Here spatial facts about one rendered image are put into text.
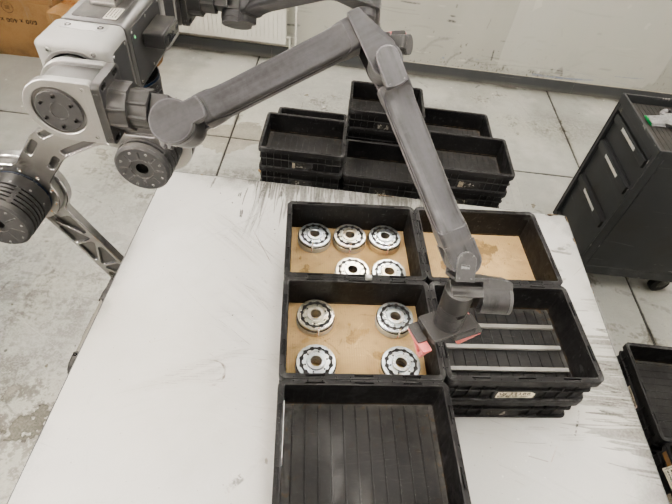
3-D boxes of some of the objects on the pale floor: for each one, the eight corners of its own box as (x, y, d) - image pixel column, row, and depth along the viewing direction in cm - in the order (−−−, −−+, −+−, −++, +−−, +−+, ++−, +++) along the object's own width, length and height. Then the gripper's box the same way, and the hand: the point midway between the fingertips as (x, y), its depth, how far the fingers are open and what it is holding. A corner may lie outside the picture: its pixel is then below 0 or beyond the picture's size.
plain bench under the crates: (36, 727, 135) (-116, 759, 83) (189, 279, 241) (165, 169, 189) (596, 774, 139) (789, 834, 87) (504, 314, 245) (566, 215, 193)
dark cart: (561, 286, 261) (660, 151, 194) (543, 227, 291) (623, 92, 223) (669, 298, 262) (804, 168, 195) (640, 238, 292) (748, 107, 225)
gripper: (474, 282, 98) (456, 327, 109) (414, 301, 94) (401, 345, 105) (494, 308, 94) (473, 351, 105) (431, 328, 90) (416, 371, 101)
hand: (438, 346), depth 104 cm, fingers open, 9 cm apart
